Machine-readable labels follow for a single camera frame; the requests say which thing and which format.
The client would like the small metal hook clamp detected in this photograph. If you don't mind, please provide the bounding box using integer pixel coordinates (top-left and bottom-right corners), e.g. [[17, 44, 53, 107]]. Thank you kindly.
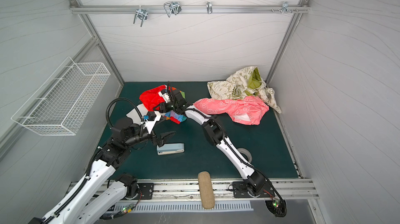
[[206, 1, 213, 14]]

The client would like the pink patterned cloth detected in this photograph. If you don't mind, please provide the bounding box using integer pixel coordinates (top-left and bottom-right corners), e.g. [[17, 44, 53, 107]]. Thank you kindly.
[[194, 96, 269, 125]]

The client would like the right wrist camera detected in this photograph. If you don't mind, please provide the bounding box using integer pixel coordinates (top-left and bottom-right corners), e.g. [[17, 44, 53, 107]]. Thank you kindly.
[[158, 89, 171, 103]]

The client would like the tan cork roller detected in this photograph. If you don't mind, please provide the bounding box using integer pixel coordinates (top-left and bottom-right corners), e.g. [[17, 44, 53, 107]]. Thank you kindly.
[[198, 171, 215, 209]]

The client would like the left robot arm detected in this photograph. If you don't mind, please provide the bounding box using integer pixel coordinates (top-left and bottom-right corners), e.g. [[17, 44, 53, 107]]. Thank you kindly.
[[30, 98, 175, 224]]

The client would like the white wire basket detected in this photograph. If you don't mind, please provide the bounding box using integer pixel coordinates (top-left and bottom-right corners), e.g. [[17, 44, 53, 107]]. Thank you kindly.
[[11, 57, 110, 136]]

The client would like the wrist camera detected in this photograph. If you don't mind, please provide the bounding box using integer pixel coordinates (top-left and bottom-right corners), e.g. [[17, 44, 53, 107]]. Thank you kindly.
[[142, 111, 161, 133], [158, 89, 171, 103]]

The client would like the red cloth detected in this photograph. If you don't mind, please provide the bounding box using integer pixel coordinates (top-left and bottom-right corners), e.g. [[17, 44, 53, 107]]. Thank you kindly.
[[139, 85, 173, 113]]

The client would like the metal U-bolt clamp left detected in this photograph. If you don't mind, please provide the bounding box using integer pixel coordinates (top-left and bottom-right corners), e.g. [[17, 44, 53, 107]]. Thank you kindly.
[[133, 6, 149, 27]]

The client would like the clear tape roll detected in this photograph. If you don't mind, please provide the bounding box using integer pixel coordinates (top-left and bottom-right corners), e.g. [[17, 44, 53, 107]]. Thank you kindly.
[[237, 148, 253, 163]]

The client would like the light blue stapler case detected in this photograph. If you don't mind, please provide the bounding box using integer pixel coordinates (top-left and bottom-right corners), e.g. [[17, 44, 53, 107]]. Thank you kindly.
[[157, 143, 184, 156]]

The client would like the metal U-bolt clamp middle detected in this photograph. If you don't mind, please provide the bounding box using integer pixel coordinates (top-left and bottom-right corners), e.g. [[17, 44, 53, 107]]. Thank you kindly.
[[164, 1, 182, 18]]

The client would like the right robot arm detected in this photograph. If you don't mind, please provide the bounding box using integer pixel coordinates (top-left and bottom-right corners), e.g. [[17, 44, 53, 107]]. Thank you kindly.
[[154, 87, 288, 218]]

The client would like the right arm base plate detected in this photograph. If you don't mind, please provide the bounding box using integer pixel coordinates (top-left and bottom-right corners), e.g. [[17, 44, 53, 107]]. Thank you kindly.
[[228, 181, 277, 199]]

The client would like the metal crossbar rail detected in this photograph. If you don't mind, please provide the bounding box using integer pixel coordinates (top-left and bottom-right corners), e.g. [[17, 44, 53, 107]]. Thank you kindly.
[[70, 4, 311, 14]]

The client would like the aluminium front rail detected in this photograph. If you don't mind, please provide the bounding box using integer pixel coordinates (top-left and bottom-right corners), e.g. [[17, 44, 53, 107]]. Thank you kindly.
[[138, 179, 319, 202]]

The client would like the cream patterned cloth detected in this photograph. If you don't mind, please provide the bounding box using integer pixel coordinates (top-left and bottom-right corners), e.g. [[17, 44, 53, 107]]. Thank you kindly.
[[207, 66, 282, 113]]

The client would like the metal bracket clamp right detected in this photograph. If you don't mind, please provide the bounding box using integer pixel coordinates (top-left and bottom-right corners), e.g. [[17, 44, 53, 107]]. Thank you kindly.
[[271, 1, 298, 14]]

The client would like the metal u-bolt clamp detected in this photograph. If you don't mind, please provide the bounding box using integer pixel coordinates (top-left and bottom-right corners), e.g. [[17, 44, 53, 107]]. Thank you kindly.
[[164, 1, 182, 18], [133, 6, 149, 27]]

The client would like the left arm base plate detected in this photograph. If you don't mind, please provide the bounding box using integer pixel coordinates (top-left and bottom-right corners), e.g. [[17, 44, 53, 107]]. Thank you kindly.
[[124, 183, 154, 200]]

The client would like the green table mat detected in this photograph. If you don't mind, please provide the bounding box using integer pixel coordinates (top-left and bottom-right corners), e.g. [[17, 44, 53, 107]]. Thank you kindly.
[[98, 81, 299, 181]]

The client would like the rainbow striped cloth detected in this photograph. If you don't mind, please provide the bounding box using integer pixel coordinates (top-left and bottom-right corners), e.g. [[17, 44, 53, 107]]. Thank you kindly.
[[126, 89, 188, 125]]

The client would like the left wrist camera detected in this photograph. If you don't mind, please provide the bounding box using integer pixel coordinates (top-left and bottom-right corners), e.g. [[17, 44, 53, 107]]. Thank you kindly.
[[142, 111, 161, 133]]

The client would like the white vent grille strip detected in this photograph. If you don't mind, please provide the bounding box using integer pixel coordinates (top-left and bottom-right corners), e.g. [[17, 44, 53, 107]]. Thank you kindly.
[[129, 201, 254, 214]]

